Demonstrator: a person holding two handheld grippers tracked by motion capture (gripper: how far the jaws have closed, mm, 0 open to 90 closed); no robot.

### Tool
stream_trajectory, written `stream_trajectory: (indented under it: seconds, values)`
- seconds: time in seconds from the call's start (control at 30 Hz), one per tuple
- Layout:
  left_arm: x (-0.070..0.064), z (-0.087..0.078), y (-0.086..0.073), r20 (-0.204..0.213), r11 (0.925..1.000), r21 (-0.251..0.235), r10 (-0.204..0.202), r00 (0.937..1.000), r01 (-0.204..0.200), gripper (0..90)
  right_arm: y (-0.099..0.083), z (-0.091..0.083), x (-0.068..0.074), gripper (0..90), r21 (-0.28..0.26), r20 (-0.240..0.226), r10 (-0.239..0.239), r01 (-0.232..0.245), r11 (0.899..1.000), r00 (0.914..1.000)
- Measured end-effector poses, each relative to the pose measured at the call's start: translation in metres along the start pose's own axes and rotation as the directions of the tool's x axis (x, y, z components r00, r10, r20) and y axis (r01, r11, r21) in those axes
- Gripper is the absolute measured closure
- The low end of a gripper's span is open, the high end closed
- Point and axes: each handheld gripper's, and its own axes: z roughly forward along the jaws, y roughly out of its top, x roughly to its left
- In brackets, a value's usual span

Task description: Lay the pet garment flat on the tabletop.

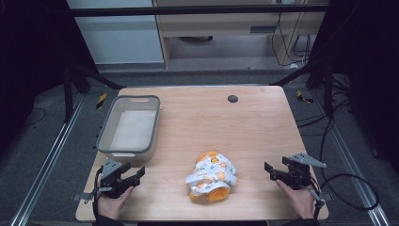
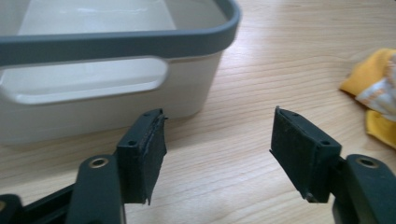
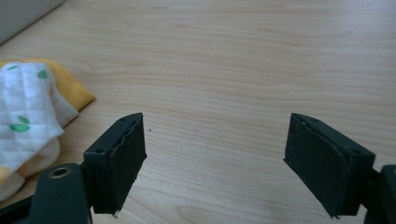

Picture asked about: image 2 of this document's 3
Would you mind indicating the white bin with grey rim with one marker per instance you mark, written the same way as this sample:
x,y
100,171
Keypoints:
x,y
93,84

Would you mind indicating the yellow and white cloth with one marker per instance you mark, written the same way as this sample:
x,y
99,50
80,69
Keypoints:
x,y
375,90

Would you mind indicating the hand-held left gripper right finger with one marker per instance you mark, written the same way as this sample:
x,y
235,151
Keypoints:
x,y
306,155

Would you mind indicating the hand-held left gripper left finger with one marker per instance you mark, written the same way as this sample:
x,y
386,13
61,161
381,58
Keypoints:
x,y
141,161

